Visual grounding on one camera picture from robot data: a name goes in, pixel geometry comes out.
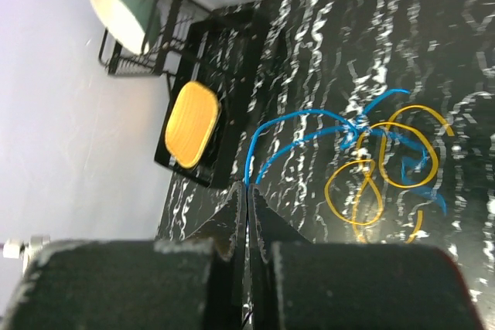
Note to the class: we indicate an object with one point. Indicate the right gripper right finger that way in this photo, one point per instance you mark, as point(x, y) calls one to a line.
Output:
point(297, 284)

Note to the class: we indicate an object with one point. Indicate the white bowl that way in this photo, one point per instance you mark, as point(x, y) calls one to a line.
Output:
point(135, 24)

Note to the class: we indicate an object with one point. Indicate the yellow woven basket tray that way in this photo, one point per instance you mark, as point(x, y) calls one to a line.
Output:
point(191, 123)

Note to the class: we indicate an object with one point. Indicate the black wire dish rack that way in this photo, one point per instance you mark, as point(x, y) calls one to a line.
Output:
point(222, 51)

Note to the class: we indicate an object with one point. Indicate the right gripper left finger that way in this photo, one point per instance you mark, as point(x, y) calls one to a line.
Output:
point(195, 283)

